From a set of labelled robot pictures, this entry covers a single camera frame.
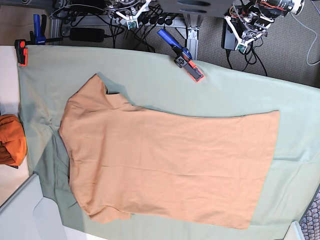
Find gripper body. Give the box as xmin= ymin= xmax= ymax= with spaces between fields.
xmin=223 ymin=14 xmax=271 ymax=46
xmin=114 ymin=5 xmax=149 ymax=23

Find light orange T-shirt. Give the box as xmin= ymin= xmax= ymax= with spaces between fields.
xmin=59 ymin=75 xmax=280 ymax=229

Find black power adapter left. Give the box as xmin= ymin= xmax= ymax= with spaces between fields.
xmin=221 ymin=21 xmax=238 ymax=51

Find blue clamp at middle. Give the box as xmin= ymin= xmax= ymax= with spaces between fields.
xmin=157 ymin=28 xmax=205 ymax=83

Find blue clamp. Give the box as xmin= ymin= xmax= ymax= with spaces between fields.
xmin=14 ymin=14 xmax=63 ymax=67
xmin=157 ymin=28 xmax=205 ymax=83

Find green table cloth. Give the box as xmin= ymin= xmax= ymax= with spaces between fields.
xmin=18 ymin=45 xmax=320 ymax=240

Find blue clamp at left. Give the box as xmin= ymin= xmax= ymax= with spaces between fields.
xmin=14 ymin=14 xmax=63 ymax=67

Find dark orange cloth pile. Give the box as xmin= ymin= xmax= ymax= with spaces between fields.
xmin=0 ymin=114 xmax=27 ymax=168

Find grey plastic bin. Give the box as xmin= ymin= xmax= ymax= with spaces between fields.
xmin=0 ymin=174 xmax=67 ymax=240

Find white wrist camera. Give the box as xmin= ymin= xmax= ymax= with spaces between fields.
xmin=126 ymin=19 xmax=139 ymax=30
xmin=235 ymin=42 xmax=248 ymax=54

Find black power brick on frame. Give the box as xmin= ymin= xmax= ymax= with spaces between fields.
xmin=69 ymin=27 xmax=105 ymax=43

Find aluminium frame post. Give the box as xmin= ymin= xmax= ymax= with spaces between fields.
xmin=183 ymin=13 xmax=204 ymax=60

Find white cable on floor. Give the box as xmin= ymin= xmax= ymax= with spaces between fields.
xmin=289 ymin=12 xmax=320 ymax=67

